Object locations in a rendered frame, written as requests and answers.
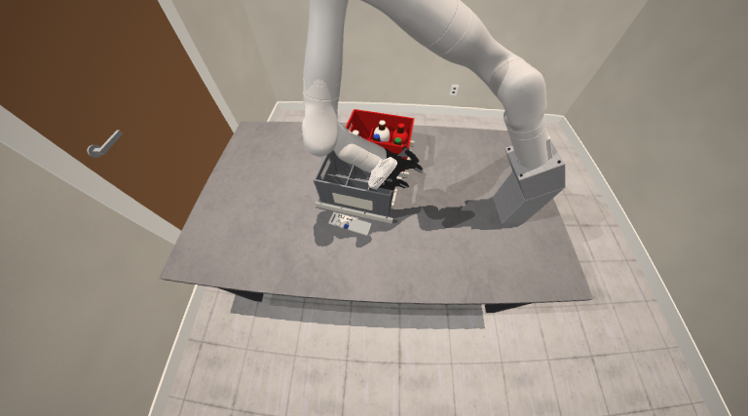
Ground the white paper pick list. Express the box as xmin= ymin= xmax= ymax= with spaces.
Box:
xmin=329 ymin=212 xmax=372 ymax=236

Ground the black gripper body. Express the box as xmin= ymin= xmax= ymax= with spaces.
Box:
xmin=385 ymin=148 xmax=403 ymax=177

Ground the grey divided crate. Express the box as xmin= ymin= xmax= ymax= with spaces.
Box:
xmin=314 ymin=151 xmax=394 ymax=217

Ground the red crate with dividers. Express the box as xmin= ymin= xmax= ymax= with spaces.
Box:
xmin=346 ymin=109 xmax=412 ymax=154

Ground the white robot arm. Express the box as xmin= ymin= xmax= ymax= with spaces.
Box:
xmin=302 ymin=0 xmax=552 ymax=190

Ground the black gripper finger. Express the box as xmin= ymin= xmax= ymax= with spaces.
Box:
xmin=379 ymin=173 xmax=409 ymax=190
xmin=395 ymin=146 xmax=423 ymax=173

